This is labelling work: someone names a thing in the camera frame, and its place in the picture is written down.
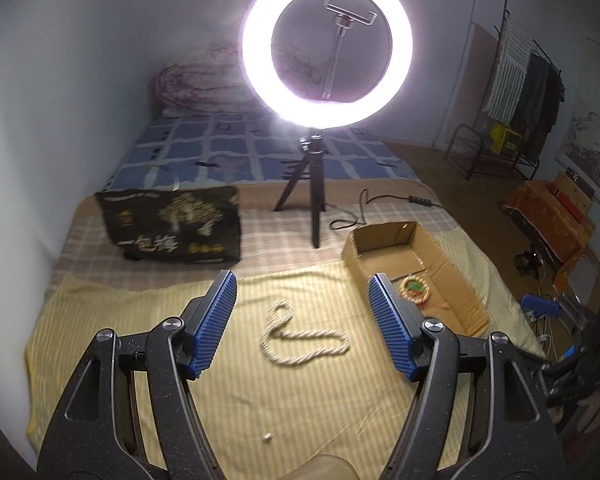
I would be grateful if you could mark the black device on floor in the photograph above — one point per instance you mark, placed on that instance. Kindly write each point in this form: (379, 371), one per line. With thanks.
(527, 260)

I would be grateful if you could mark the black clothes rack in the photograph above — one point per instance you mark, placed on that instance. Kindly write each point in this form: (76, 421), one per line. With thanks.
(525, 162)

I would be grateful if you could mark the flat cardboard piece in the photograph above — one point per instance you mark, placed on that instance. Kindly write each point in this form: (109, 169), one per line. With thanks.
(575, 192)

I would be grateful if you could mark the silver plastic bag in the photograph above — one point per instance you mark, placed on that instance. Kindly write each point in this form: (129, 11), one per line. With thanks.
(577, 280)

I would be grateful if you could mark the black hanging garment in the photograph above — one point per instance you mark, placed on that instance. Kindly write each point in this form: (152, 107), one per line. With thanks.
(552, 110)

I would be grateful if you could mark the black printed bag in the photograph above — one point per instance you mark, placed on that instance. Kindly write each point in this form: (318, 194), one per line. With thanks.
(180, 225)

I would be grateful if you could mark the cardboard box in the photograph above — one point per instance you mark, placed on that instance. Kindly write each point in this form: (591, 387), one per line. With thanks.
(430, 245)

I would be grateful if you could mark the beige checked bed sheet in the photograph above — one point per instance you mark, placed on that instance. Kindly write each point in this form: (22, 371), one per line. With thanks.
(280, 240)

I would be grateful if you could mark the wall poster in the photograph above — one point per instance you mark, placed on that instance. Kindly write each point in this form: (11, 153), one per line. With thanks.
(595, 150)

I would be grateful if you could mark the blue patterned bed sheet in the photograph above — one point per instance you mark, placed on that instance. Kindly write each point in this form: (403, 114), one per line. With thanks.
(230, 155)

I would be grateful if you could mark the dark green hanging garment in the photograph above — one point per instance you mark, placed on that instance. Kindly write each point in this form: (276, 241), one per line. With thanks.
(530, 100)

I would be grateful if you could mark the orange patterned cloth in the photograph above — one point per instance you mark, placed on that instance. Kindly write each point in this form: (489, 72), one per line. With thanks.
(545, 220)

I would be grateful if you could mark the striped hanging towel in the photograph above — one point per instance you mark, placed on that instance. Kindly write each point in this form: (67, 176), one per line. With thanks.
(510, 75)

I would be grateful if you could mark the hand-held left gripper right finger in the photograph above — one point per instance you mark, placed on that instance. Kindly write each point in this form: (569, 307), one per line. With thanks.
(395, 325)

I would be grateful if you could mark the clear phone holder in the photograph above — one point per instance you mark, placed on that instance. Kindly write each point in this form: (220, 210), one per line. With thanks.
(347, 25)

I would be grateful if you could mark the yellow striped blanket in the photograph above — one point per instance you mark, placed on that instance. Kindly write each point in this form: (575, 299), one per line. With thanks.
(290, 410)

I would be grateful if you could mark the folded patterned quilt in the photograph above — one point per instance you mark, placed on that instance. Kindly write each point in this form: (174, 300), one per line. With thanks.
(195, 85)

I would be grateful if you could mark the yellow crate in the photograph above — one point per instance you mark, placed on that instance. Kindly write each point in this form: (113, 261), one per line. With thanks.
(505, 137)

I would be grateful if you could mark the large flat board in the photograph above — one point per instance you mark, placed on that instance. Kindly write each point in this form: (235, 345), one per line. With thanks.
(472, 70)

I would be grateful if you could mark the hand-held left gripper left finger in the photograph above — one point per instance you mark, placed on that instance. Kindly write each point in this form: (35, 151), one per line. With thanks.
(215, 325)

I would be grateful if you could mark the black tripod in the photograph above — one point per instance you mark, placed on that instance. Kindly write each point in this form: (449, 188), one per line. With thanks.
(305, 175)

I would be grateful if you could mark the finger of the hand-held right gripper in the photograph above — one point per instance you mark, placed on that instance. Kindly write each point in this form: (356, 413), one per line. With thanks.
(540, 305)
(575, 355)

